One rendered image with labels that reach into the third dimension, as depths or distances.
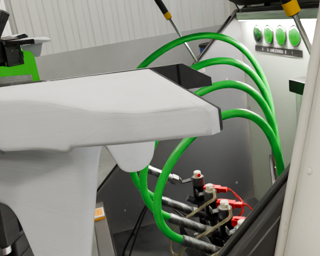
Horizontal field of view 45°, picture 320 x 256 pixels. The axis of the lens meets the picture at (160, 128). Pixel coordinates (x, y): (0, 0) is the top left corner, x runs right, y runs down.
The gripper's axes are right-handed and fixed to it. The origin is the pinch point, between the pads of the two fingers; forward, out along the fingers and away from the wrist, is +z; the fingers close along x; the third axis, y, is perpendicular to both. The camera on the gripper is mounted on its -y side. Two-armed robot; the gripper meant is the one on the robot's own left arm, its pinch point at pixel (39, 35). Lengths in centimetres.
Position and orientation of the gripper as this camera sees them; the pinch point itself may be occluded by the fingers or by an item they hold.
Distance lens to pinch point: 136.1
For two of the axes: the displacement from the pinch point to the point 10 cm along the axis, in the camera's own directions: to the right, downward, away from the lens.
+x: 7.2, 2.3, -6.5
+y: 0.4, 9.2, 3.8
